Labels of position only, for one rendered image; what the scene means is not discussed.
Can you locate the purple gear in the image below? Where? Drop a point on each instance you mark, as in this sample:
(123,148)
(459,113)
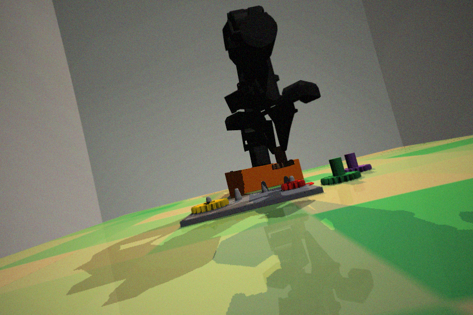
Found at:
(353,165)

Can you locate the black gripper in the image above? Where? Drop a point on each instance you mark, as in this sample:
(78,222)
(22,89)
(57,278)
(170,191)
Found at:
(281,114)

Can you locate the yellow gear with black stripe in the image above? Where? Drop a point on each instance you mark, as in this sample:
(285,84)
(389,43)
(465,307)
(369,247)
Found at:
(214,204)

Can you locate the red gear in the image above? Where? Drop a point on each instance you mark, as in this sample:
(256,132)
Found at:
(293,184)

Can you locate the green gear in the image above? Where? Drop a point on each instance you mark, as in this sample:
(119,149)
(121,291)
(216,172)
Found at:
(339,174)

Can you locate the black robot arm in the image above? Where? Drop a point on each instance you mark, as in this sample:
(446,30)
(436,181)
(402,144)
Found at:
(249,36)

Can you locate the brown gear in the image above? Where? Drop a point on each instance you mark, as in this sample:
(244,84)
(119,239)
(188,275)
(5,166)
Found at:
(281,159)

